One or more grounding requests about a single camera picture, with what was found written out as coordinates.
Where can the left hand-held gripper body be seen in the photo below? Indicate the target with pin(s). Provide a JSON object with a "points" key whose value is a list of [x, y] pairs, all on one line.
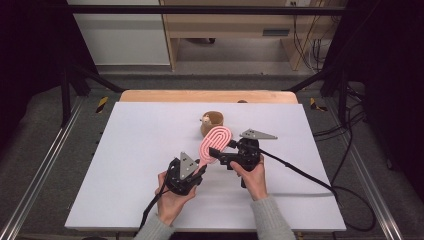
{"points": [[178, 180]]}

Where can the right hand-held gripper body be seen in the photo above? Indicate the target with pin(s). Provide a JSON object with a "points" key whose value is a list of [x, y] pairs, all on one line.
{"points": [[248, 155]]}

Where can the brown plush toy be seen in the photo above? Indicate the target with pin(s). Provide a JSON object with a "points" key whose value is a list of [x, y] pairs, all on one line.
{"points": [[217, 117]]}

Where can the person's left hand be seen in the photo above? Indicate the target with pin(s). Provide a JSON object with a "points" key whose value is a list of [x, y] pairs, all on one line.
{"points": [[171, 206]]}

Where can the person's right hand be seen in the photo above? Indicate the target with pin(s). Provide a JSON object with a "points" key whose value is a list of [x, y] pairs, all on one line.
{"points": [[255, 181]]}

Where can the white table board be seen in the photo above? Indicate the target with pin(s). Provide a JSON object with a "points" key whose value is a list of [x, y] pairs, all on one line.
{"points": [[133, 150]]}

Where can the wooden table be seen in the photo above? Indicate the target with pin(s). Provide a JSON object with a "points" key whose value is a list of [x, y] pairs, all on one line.
{"points": [[200, 96]]}

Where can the yellow and black tape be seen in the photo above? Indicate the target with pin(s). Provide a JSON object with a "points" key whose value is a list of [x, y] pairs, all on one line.
{"points": [[102, 104], [315, 104]]}

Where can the wooden desk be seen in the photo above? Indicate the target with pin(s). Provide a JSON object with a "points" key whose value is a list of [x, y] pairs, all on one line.
{"points": [[226, 25]]}

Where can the black crossbar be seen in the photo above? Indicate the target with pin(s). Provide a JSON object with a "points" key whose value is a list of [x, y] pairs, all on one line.
{"points": [[200, 10]]}

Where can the white cabinet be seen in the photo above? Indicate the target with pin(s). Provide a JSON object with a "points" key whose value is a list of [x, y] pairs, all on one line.
{"points": [[123, 36]]}

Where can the black curtain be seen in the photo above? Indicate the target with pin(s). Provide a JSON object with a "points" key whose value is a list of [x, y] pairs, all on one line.
{"points": [[390, 66], [30, 50]]}

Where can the black frame strut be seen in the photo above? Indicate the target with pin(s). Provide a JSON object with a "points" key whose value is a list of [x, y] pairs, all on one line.
{"points": [[330, 78], [86, 80]]}

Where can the aluminium floor rail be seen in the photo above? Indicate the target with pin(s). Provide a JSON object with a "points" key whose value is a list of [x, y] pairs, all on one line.
{"points": [[366, 173], [40, 166]]}

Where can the white wall socket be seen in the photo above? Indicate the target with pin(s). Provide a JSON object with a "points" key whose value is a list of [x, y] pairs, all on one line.
{"points": [[297, 2]]}

